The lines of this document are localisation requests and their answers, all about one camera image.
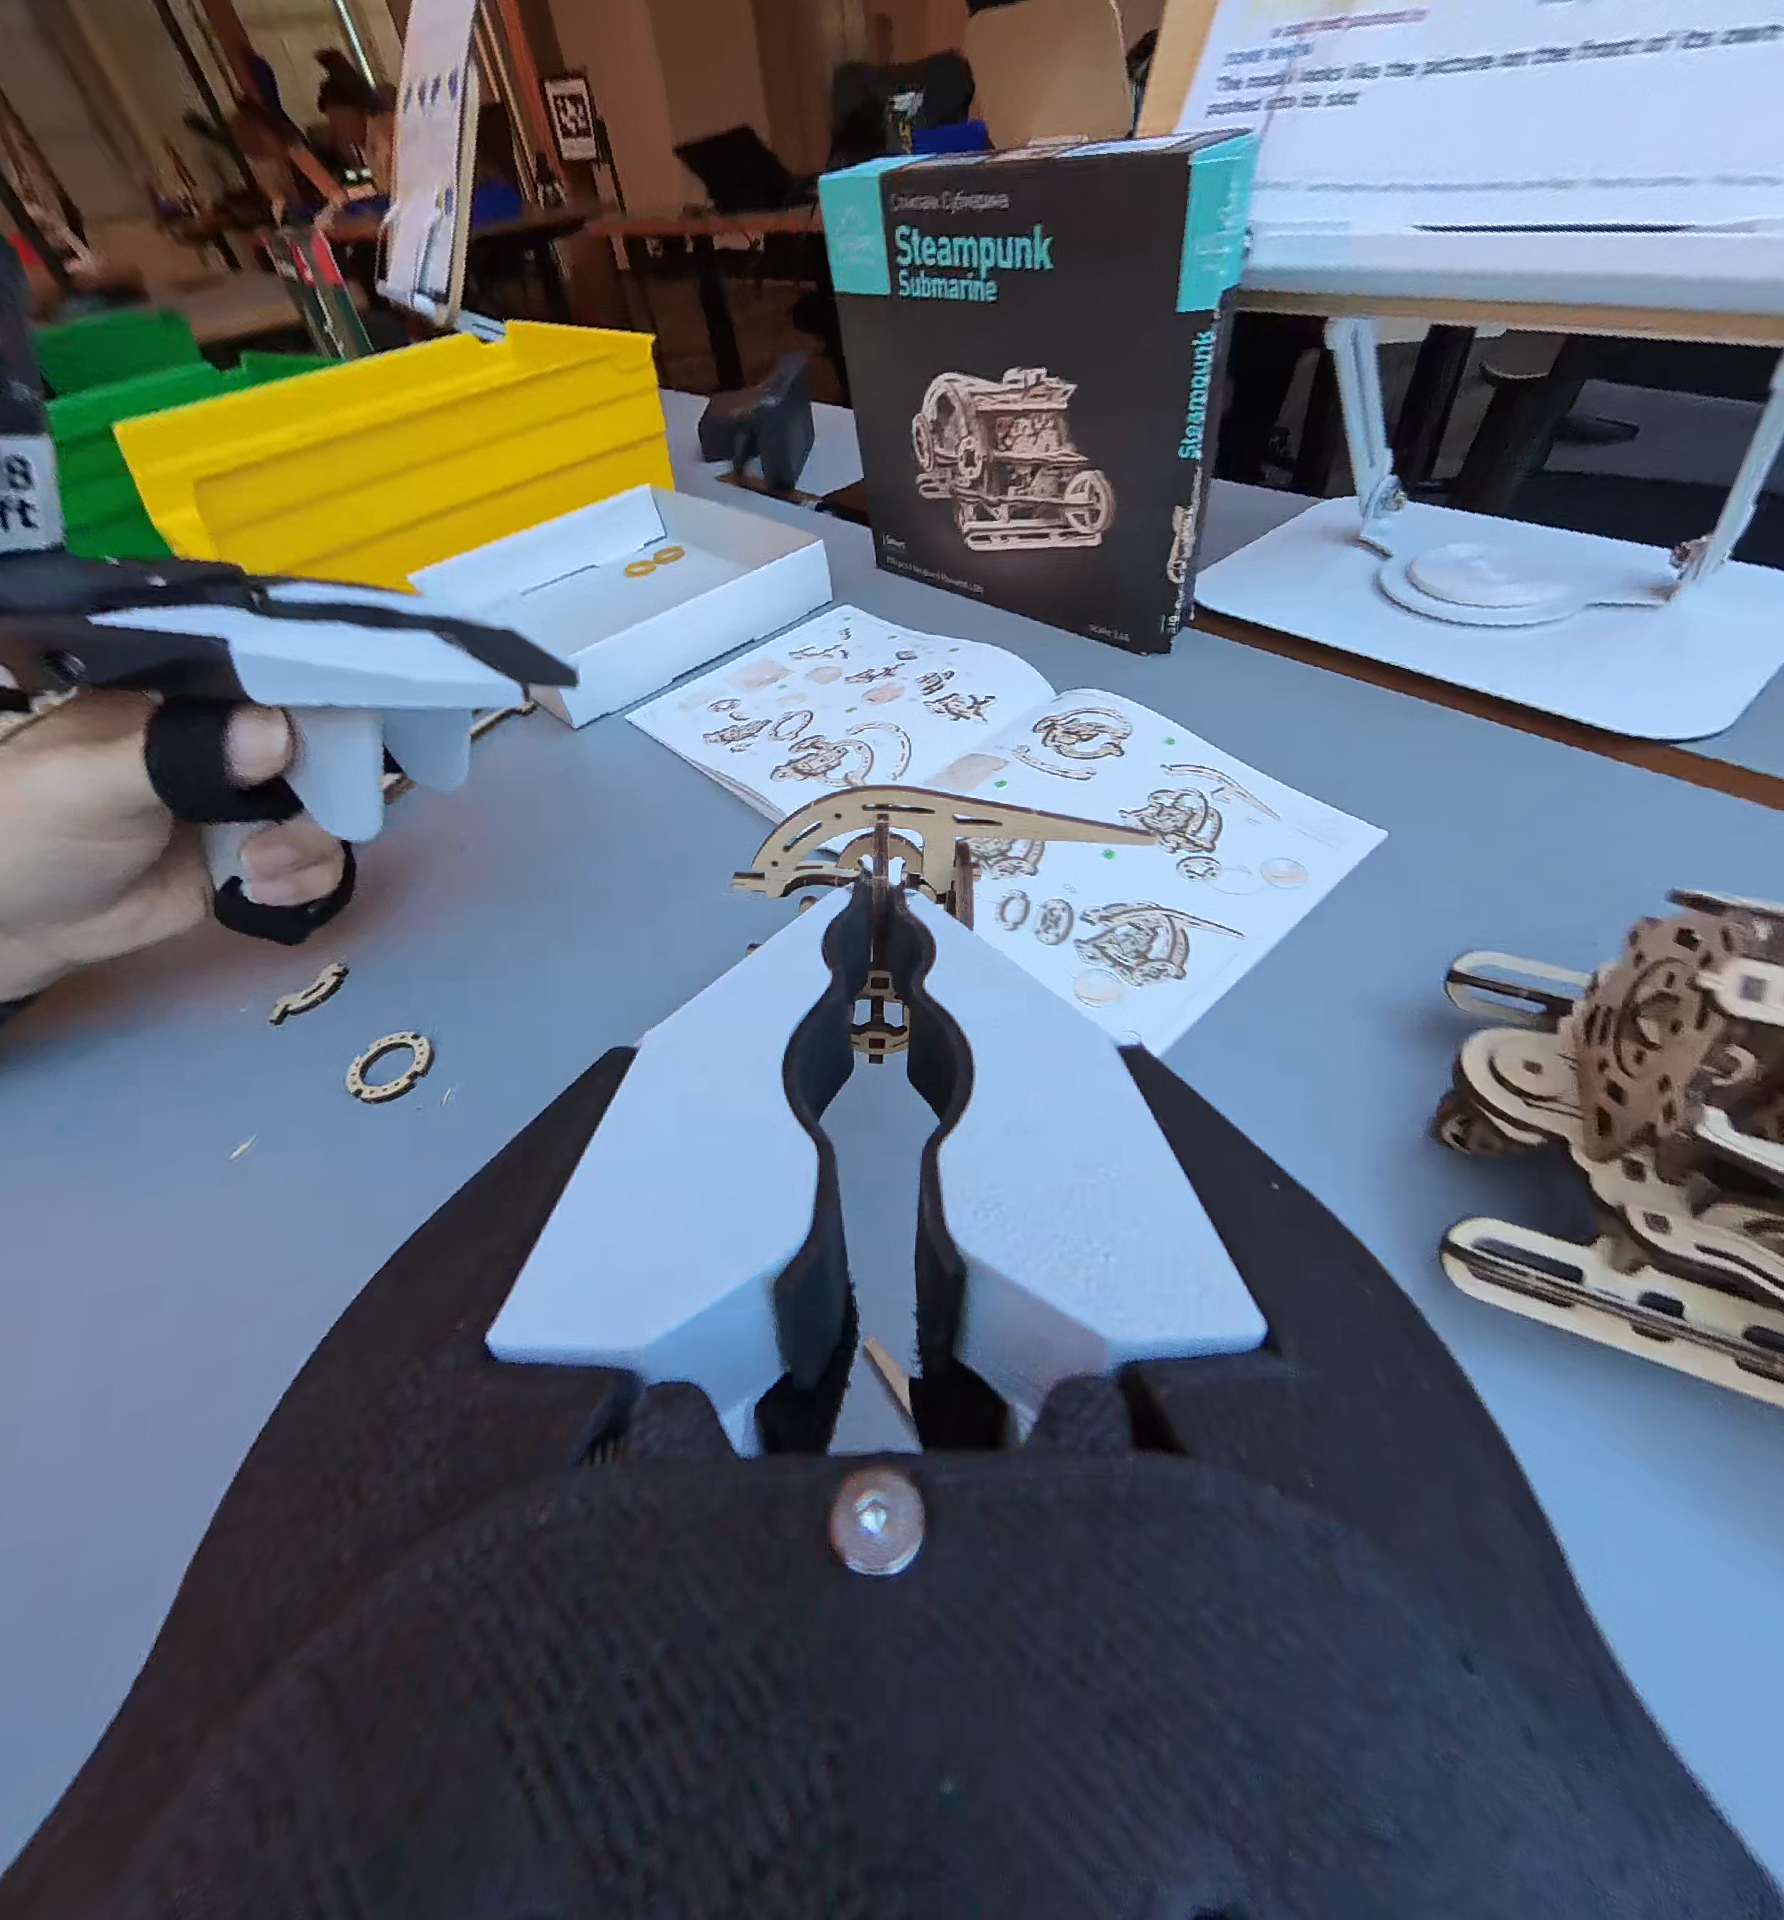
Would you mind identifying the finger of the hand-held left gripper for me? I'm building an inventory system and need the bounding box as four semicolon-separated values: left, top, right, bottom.
232;628;528;845
90;582;582;692

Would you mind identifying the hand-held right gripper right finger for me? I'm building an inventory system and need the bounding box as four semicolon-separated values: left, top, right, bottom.
888;885;1271;1457

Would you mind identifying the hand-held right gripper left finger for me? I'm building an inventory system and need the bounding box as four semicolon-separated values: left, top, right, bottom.
484;885;857;1457

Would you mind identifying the wooden arc gear assembly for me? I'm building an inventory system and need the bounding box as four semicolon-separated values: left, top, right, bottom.
736;787;1155;1416

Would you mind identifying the wooden submarine model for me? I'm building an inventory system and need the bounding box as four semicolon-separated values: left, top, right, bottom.
1435;892;1784;1431

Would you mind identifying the person's left hand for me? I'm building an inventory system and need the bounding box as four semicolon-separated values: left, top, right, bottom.
0;694;349;1011

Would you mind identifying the green plastic bin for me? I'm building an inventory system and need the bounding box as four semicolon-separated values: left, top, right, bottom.
46;351;340;566
28;306;204;401

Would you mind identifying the yellow plastic bin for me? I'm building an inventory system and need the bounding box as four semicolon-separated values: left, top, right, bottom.
111;322;673;587

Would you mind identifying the white cardboard tray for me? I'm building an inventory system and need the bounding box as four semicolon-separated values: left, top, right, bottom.
407;483;834;733

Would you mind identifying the red green carton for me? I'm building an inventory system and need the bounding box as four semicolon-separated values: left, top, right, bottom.
265;228;374;361

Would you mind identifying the illustrated instruction booklet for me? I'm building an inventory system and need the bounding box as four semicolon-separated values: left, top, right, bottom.
626;605;1389;1053

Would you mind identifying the wooden board document stand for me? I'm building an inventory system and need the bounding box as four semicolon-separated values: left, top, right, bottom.
374;0;487;335

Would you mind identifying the small black device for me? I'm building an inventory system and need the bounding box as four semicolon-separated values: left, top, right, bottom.
697;351;817;502

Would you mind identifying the printed instruction sheet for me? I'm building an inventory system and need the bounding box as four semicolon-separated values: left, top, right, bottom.
379;0;475;302
1171;0;1784;279

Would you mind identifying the black laptop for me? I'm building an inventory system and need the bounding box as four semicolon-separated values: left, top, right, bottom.
673;127;807;215

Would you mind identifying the white document stand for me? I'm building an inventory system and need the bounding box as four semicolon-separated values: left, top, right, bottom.
1140;0;1784;742

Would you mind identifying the black teal kit box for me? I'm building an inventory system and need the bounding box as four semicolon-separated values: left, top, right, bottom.
817;127;1258;658

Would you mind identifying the wooden ring part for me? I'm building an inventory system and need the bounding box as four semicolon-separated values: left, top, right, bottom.
342;1027;437;1104

